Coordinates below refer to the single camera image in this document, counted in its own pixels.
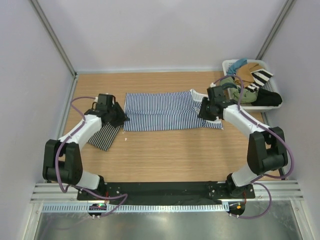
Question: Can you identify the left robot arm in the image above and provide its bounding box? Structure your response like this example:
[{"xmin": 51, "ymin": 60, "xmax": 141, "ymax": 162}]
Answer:
[{"xmin": 42, "ymin": 93, "xmax": 129, "ymax": 200}]

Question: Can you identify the olive green garment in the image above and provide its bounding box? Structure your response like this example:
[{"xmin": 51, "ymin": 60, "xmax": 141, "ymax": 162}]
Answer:
[{"xmin": 220, "ymin": 76, "xmax": 258, "ymax": 104}]

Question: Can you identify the black white striped tank top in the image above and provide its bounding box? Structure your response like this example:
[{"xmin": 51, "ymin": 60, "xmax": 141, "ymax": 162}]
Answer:
[{"xmin": 87, "ymin": 123, "xmax": 122, "ymax": 152}]

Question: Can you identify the wide black white striped garment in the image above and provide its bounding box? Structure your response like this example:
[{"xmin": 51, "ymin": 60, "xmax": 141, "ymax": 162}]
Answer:
[{"xmin": 246, "ymin": 69, "xmax": 274, "ymax": 92}]

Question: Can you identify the left aluminium corner post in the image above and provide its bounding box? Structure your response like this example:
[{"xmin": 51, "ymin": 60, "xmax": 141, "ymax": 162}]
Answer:
[{"xmin": 30, "ymin": 0, "xmax": 78, "ymax": 79}]

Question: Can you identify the teal blue garment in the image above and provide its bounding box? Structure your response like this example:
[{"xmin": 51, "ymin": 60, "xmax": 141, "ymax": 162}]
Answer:
[{"xmin": 226, "ymin": 58, "xmax": 248, "ymax": 75}]

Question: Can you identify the aluminium front rail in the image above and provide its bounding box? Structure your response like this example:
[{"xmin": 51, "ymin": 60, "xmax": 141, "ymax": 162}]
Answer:
[{"xmin": 30, "ymin": 180, "xmax": 303, "ymax": 206}]

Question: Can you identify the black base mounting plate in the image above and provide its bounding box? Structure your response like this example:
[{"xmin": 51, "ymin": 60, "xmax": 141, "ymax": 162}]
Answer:
[{"xmin": 91, "ymin": 181, "xmax": 255, "ymax": 205}]

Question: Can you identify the tan brown garment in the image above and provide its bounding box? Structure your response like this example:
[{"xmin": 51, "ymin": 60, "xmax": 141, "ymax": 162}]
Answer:
[{"xmin": 236, "ymin": 62, "xmax": 264, "ymax": 88}]

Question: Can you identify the right aluminium corner post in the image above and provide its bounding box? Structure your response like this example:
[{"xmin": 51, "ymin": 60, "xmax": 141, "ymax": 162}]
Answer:
[{"xmin": 255, "ymin": 0, "xmax": 297, "ymax": 60}]

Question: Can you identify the white plastic laundry basket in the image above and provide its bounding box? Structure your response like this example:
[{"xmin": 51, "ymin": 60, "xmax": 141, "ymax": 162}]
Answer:
[{"xmin": 222, "ymin": 59, "xmax": 283, "ymax": 114}]

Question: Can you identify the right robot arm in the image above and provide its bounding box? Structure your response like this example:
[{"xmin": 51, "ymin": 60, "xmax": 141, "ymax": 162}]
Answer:
[{"xmin": 198, "ymin": 86, "xmax": 288, "ymax": 198}]

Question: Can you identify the perforated cable duct strip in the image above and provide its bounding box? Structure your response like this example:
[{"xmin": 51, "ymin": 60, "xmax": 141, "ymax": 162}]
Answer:
[{"xmin": 41, "ymin": 202, "xmax": 229, "ymax": 214}]

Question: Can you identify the blue white striped tank top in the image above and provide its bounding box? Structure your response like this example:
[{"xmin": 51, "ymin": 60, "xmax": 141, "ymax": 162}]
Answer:
[{"xmin": 123, "ymin": 89, "xmax": 223, "ymax": 132}]

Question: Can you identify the aluminium corner post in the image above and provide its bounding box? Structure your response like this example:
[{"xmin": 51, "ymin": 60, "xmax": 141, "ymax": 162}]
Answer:
[
  {"xmin": 30, "ymin": 0, "xmax": 78, "ymax": 79},
  {"xmin": 255, "ymin": 0, "xmax": 297, "ymax": 60}
]

